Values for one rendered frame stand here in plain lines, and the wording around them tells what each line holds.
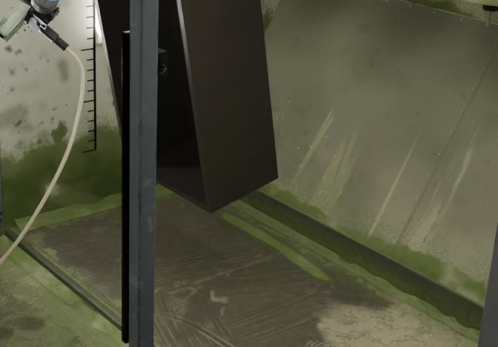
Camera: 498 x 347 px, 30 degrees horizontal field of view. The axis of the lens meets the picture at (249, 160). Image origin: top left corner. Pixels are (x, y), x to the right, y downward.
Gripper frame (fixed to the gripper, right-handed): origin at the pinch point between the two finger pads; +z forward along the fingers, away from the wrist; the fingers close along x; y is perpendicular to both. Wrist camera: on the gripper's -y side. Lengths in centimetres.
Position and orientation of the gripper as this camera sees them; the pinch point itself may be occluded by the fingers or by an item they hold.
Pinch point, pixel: (30, 18)
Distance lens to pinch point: 340.2
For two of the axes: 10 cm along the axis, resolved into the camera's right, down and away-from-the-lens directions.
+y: 7.7, 6.2, 1.5
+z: -3.5, 2.1, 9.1
